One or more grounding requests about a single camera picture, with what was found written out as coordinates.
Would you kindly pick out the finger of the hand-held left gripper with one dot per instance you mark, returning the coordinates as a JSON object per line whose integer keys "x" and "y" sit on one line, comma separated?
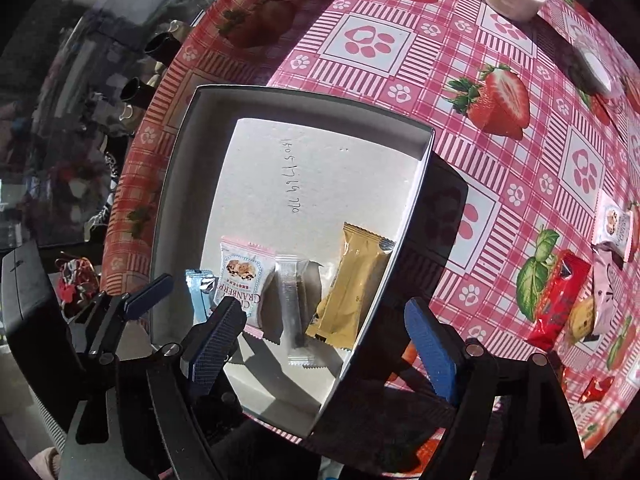
{"x": 147, "y": 296}

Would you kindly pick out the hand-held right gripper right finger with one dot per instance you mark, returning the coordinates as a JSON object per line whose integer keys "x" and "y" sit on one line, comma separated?
{"x": 432, "y": 355}

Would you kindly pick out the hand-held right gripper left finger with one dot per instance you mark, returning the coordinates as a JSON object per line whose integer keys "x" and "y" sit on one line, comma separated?
{"x": 215, "y": 342}

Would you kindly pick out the light blue snack packet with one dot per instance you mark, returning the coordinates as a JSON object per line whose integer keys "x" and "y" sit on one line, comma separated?
{"x": 197, "y": 295}

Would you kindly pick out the red snack packet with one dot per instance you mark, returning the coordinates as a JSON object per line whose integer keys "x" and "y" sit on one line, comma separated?
{"x": 557, "y": 305}

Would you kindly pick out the black box with snacks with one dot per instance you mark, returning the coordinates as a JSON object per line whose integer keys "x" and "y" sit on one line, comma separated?
{"x": 300, "y": 170}

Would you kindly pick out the pink biscuit snack packet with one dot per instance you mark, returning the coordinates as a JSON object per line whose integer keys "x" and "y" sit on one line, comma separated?
{"x": 612, "y": 225}

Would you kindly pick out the red ribbon ornament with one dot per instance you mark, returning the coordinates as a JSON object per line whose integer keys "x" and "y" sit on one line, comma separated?
{"x": 75, "y": 282}

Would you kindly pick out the white cranberry cookie packet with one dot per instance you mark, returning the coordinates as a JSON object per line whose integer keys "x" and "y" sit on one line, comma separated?
{"x": 245, "y": 270}

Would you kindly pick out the clear wrapped snack bar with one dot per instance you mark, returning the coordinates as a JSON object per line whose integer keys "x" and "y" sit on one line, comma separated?
{"x": 290, "y": 300}

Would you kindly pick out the gold snack packet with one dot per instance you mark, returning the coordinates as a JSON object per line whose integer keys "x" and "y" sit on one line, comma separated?
{"x": 350, "y": 280}

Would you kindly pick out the small red candy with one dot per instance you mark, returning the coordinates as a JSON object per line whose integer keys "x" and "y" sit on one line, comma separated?
{"x": 597, "y": 389}

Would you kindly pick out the pale pink cookie packet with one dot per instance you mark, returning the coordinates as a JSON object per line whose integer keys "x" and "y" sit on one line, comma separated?
{"x": 607, "y": 285}

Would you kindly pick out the black tube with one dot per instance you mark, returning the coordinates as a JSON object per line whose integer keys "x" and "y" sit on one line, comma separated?
{"x": 159, "y": 44}
{"x": 136, "y": 89}

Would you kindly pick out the strawberry print checked tablecloth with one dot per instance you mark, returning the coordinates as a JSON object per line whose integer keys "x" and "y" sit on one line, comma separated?
{"x": 380, "y": 85}

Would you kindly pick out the white round container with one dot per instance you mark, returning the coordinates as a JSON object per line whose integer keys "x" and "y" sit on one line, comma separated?
{"x": 597, "y": 67}

